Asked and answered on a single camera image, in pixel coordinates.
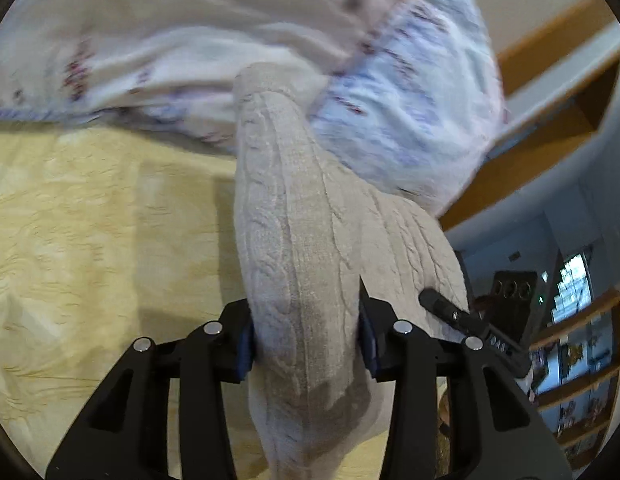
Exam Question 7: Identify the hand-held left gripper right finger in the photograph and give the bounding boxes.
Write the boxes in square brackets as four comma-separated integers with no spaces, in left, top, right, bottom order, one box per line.
[359,276,573,480]

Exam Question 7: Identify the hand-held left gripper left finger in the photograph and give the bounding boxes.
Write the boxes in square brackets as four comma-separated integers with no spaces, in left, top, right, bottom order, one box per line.
[45,299,255,480]

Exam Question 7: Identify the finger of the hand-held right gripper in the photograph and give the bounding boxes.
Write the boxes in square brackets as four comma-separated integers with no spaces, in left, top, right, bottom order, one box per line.
[419,287,491,342]

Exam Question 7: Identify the beige cable-knit sweater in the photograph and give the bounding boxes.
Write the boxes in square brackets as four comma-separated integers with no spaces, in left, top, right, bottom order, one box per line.
[232,62,470,480]

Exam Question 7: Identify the black speaker box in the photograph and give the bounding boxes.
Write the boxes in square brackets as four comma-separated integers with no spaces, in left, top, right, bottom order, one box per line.
[492,270,539,342]

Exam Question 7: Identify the wooden shelf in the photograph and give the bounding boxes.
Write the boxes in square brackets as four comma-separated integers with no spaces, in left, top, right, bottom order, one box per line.
[530,292,620,471]

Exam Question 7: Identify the glass window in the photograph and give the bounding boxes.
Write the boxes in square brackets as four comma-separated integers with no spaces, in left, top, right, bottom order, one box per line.
[552,255,596,322]

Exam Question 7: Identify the yellow patterned bed sheet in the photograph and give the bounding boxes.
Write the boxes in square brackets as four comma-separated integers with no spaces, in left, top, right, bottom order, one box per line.
[0,120,391,480]

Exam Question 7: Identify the blue floral pillow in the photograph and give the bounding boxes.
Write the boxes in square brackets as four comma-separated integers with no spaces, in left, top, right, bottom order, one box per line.
[310,0,510,216]

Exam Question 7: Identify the pink floral pillow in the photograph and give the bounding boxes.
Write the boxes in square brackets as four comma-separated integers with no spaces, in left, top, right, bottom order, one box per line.
[0,0,455,156]

